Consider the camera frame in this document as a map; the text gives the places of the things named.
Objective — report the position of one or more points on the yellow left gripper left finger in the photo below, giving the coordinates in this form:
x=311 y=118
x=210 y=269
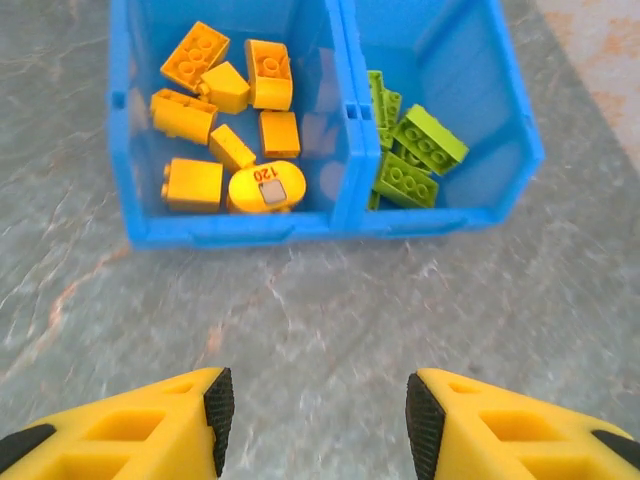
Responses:
x=125 y=435

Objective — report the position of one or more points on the blue plastic bin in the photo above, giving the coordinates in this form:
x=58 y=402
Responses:
x=225 y=227
x=475 y=65

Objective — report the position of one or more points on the yellow curved lego brick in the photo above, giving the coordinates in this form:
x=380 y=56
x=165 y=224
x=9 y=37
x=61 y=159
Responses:
x=270 y=80

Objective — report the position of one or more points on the yellow small lego brick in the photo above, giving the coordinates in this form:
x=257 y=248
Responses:
x=280 y=135
x=231 y=147

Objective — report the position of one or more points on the green lego plate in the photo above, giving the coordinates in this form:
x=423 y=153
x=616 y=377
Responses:
x=376 y=95

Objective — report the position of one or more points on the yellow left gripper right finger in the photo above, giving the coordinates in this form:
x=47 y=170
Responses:
x=525 y=435

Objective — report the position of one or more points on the yellow sloped four-stud lego brick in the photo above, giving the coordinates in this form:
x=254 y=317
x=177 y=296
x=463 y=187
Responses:
x=195 y=185

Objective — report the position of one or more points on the yellow oval lego brick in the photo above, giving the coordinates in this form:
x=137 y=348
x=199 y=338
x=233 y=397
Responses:
x=267 y=187

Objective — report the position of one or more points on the yellow long sloped lego brick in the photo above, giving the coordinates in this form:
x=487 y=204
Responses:
x=182 y=117

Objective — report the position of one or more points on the orange-yellow eight-stud lego brick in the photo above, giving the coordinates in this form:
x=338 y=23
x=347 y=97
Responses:
x=192 y=57

